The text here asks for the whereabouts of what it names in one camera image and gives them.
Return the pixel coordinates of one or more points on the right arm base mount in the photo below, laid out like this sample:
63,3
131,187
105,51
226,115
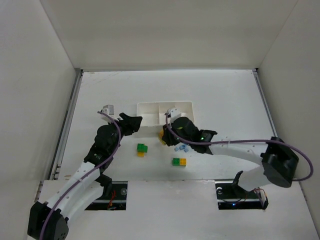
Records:
232,197

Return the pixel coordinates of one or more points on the yellow lego piece with flower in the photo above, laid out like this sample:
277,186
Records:
160,137

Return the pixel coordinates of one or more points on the green and yellow lego stack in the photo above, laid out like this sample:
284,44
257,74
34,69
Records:
142,149

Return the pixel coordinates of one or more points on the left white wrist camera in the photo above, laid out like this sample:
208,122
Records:
107,113

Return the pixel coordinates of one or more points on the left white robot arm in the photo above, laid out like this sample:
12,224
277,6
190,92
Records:
50,220

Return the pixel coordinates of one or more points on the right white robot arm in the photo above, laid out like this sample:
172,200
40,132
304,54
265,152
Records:
276,161

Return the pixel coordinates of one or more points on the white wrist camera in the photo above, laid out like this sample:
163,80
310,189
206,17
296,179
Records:
107,113
173,114

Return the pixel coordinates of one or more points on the white three-compartment tray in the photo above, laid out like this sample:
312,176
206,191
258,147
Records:
153,113

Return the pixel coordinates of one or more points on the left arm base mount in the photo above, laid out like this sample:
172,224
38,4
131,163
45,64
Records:
114,199

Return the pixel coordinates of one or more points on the green yellow lego block pair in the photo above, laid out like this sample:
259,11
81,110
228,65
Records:
179,162

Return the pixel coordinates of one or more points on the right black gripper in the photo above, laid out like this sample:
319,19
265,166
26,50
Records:
168,138

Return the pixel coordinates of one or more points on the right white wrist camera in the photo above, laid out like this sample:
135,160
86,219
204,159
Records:
173,114

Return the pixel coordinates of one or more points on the light blue lego pile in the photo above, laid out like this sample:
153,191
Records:
182,147

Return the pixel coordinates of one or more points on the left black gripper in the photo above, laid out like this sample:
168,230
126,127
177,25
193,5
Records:
127,124

